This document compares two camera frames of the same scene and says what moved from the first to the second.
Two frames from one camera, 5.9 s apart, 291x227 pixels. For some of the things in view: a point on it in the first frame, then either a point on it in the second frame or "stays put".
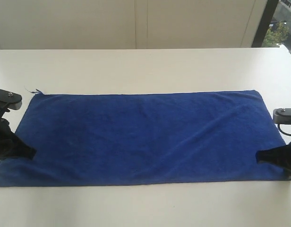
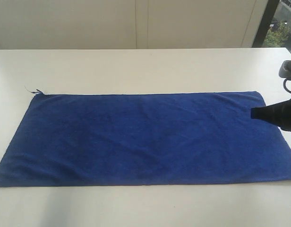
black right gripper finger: (279, 155) to (269, 113)
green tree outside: (276, 35) stays put
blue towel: (86, 138) stays put
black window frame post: (264, 23) stays put
